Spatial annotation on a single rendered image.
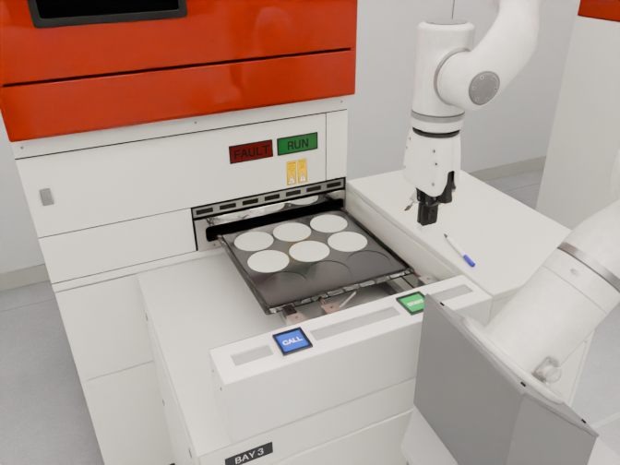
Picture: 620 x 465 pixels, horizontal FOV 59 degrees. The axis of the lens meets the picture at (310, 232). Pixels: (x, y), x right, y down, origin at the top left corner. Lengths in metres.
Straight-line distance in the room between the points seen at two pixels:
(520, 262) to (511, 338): 0.39
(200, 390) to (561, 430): 0.64
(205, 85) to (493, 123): 2.91
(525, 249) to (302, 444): 0.65
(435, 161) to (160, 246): 0.83
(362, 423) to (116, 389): 0.82
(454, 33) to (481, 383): 0.50
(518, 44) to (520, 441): 0.55
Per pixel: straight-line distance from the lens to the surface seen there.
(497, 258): 1.27
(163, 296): 1.40
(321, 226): 1.48
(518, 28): 0.83
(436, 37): 0.85
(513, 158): 4.24
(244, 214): 1.49
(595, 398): 2.47
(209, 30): 1.29
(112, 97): 1.27
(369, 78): 3.30
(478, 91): 0.80
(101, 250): 1.46
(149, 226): 1.45
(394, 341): 1.05
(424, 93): 0.87
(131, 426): 1.83
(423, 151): 0.91
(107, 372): 1.67
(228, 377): 0.94
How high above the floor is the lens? 1.60
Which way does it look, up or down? 29 degrees down
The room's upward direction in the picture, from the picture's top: 1 degrees counter-clockwise
